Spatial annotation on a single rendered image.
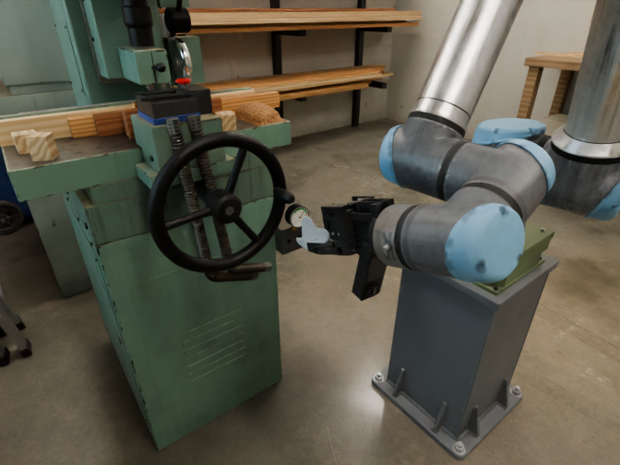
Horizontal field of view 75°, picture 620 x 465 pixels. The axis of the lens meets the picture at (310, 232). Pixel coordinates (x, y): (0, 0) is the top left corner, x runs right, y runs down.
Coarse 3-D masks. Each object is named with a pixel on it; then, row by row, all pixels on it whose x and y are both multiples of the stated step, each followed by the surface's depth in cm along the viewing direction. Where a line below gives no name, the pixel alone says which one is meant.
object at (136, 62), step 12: (120, 48) 92; (132, 48) 90; (144, 48) 90; (156, 48) 90; (120, 60) 95; (132, 60) 87; (144, 60) 86; (156, 60) 88; (132, 72) 90; (144, 72) 87; (156, 72) 88; (168, 72) 90; (144, 84) 88
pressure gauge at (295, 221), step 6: (294, 204) 107; (300, 204) 108; (288, 210) 106; (294, 210) 105; (300, 210) 107; (306, 210) 108; (288, 216) 106; (294, 216) 106; (300, 216) 107; (288, 222) 108; (294, 222) 107; (300, 222) 108; (294, 228) 111
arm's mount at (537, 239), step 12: (528, 228) 105; (540, 228) 105; (528, 240) 99; (540, 240) 99; (528, 252) 97; (540, 252) 103; (528, 264) 101; (540, 264) 106; (516, 276) 99; (492, 288) 96; (504, 288) 96
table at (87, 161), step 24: (240, 120) 101; (72, 144) 84; (96, 144) 84; (120, 144) 84; (288, 144) 103; (24, 168) 71; (48, 168) 73; (72, 168) 76; (96, 168) 78; (120, 168) 81; (144, 168) 80; (192, 168) 80; (216, 168) 83; (24, 192) 72; (48, 192) 75
